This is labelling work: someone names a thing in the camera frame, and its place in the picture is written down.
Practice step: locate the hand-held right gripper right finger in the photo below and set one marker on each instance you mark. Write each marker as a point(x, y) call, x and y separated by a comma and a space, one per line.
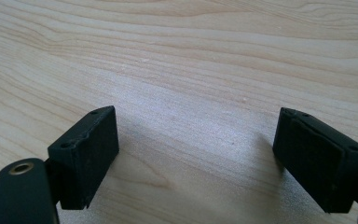
point(317, 168)

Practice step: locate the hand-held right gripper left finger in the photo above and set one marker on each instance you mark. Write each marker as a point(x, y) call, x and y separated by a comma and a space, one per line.
point(84, 161)

